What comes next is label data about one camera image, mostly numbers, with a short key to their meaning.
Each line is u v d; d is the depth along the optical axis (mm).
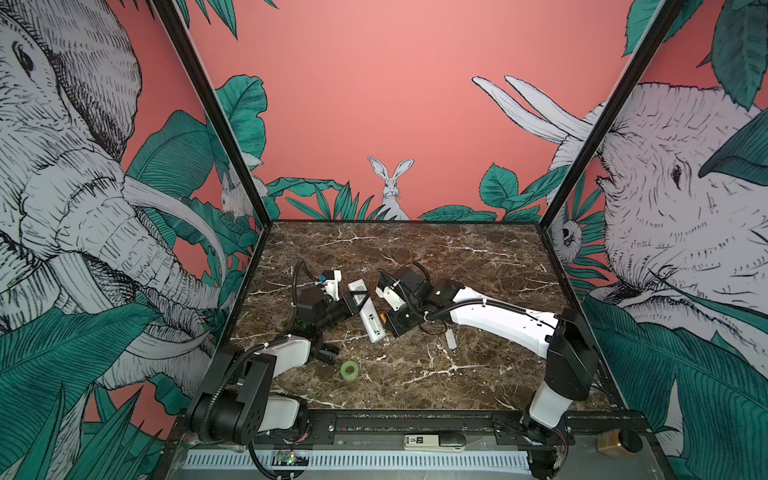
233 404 428
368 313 832
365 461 702
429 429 749
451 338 903
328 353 852
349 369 838
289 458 699
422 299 606
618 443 657
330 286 800
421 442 687
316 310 707
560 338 488
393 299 673
